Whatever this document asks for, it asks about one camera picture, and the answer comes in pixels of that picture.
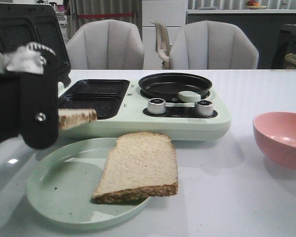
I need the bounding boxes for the silver knob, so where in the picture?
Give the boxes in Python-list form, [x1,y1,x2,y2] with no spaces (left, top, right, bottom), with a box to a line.
[194,100,214,117]
[147,98,166,115]

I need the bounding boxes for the black round frying pan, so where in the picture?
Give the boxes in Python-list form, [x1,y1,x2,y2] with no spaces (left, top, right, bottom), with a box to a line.
[138,72,212,103]

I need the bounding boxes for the white office chair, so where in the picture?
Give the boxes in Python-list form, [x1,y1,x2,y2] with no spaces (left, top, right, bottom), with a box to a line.
[151,21,171,70]

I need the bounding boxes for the light green round plate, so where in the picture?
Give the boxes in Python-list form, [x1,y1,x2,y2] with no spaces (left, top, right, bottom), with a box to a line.
[26,138,150,230]

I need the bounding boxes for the white refrigerator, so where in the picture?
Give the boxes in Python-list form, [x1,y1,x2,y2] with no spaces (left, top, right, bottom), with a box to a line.
[142,0,188,70]

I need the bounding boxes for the red barrier belt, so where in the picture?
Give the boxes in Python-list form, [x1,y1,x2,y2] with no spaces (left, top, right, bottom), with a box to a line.
[77,12,135,19]

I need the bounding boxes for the grey curtain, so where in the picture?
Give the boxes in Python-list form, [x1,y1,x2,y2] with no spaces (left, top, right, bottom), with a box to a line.
[67,0,142,35]

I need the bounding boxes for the silver left knob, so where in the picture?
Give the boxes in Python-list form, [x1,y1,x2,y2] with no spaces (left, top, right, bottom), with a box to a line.
[147,98,166,115]

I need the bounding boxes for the fruit plate on counter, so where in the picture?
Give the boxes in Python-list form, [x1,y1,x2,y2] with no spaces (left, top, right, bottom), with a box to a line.
[246,0,267,10]

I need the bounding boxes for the bread slice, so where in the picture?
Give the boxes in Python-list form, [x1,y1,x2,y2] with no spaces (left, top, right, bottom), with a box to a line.
[92,131,179,203]
[58,109,97,130]

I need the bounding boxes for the dark kitchen counter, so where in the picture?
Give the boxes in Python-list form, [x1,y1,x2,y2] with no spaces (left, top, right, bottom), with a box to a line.
[186,9,296,69]

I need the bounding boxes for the grey armchair left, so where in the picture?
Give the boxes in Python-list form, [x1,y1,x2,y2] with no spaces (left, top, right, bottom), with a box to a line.
[66,19,144,70]

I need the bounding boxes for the grey armchair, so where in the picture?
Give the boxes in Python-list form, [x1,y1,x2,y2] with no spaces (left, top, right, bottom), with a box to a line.
[169,20,259,70]
[66,19,144,70]

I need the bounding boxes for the green breakfast maker lid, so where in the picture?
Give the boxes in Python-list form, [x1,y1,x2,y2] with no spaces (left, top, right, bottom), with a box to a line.
[0,2,71,87]

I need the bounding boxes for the silver right knob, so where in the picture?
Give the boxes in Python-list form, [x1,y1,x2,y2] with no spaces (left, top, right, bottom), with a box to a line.
[194,100,214,117]

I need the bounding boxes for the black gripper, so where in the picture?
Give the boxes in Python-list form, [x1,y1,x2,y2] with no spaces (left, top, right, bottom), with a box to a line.
[0,59,58,149]

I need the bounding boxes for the green breakfast maker base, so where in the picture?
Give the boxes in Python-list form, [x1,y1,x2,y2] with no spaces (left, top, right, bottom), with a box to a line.
[58,79,231,141]

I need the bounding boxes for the pink bowl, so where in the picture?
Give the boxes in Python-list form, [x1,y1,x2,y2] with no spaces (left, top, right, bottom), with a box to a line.
[253,112,296,170]

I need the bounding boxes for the grey armchair right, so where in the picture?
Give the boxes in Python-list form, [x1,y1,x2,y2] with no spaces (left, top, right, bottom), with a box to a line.
[169,20,259,70]

